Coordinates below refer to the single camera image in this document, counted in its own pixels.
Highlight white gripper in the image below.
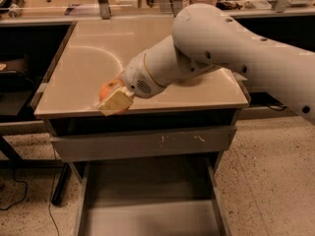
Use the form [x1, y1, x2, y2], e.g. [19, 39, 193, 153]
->
[97, 52, 165, 116]

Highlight orange fruit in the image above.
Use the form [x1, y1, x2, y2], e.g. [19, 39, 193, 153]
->
[97, 80, 131, 116]

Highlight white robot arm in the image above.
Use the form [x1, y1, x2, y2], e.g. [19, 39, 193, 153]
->
[97, 4, 315, 124]

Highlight grey top drawer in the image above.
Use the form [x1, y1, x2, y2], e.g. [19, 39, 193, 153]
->
[51, 125, 236, 162]

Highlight grey drawer cabinet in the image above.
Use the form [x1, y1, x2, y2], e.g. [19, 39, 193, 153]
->
[30, 16, 252, 236]

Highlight open grey middle drawer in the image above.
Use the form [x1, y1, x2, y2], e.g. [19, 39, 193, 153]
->
[73, 155, 232, 236]

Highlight black table leg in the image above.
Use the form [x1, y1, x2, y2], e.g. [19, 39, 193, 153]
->
[51, 163, 71, 206]

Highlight tool on left bench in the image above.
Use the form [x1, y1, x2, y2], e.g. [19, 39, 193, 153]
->
[0, 0, 25, 18]

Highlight grey metal post left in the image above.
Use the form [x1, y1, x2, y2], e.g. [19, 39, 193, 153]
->
[97, 0, 110, 20]

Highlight black floor cable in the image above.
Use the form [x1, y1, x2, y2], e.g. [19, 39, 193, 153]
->
[0, 167, 29, 212]

